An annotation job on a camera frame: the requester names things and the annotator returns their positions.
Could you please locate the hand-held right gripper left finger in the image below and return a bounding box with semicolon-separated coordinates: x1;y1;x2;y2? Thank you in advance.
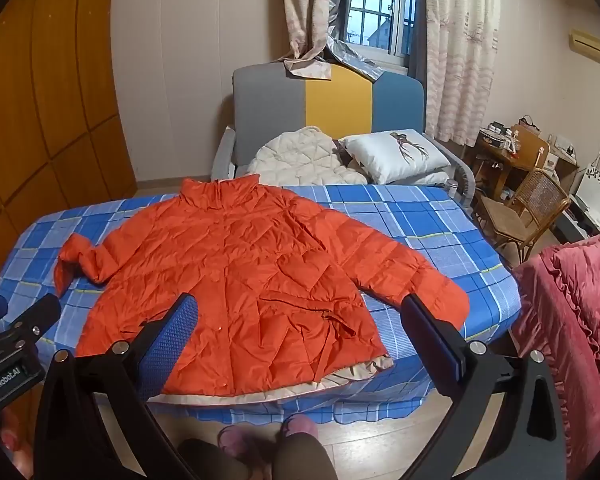
32;292;201;480

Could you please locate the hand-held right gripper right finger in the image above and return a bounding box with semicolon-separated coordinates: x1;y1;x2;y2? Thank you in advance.
401;292;568;480

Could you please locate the orange puffer jacket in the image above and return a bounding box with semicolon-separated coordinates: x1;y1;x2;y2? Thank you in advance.
54;174;470;403

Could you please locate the person's left hand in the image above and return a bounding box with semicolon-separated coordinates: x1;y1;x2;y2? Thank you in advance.
0;407;34;479

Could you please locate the blue plaid bed sheet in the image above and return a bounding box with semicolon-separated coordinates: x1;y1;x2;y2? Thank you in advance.
0;183;523;426

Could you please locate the pink slipper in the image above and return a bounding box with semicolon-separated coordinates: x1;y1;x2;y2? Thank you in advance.
218;425;252;462
280;413;320;442

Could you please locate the person's left leg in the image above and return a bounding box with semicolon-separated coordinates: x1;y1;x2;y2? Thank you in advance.
177;438;242;480

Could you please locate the person's leg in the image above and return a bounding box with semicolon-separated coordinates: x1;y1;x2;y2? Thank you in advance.
177;438;242;480
272;432;339;480

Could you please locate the pink ruffled quilt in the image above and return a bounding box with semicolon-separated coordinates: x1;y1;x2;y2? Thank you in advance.
511;229;600;480

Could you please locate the plain white pillow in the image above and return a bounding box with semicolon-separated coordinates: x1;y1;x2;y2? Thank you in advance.
405;170;452;187

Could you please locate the rattan chair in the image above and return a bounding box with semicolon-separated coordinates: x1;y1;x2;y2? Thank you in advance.
475;167;573;267

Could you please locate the person's right leg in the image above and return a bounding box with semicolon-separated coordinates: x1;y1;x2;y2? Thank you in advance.
272;432;339;480

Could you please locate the wooden bedside table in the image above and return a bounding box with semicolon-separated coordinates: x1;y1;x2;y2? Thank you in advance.
472;130;551;202

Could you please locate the white deer print pillow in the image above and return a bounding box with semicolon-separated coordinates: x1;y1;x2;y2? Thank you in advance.
339;129;452;186

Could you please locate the wooden wardrobe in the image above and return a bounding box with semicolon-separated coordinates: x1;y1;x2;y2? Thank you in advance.
0;0;139;307

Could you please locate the brown wooden chair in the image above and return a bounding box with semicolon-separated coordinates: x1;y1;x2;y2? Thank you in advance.
509;123;551;172

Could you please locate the cream crumpled blanket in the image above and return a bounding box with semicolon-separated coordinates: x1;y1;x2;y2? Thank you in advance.
245;126;369;189

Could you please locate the white box with leaf print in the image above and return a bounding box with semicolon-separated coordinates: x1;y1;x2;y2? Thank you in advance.
570;165;600;227

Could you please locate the grey yellow blue padded headboard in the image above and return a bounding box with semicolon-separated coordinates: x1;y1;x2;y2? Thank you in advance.
211;62;476;207

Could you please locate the pink patterned curtain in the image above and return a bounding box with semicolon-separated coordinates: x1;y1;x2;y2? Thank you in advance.
281;0;348;81
422;0;502;144

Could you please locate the silver foil sheet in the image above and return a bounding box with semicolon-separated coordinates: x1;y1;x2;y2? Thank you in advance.
324;0;392;84

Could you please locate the barred window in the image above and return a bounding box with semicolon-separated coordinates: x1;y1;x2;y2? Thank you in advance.
347;0;422;68

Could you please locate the beige air conditioner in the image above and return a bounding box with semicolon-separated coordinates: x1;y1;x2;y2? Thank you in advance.
569;30;600;69

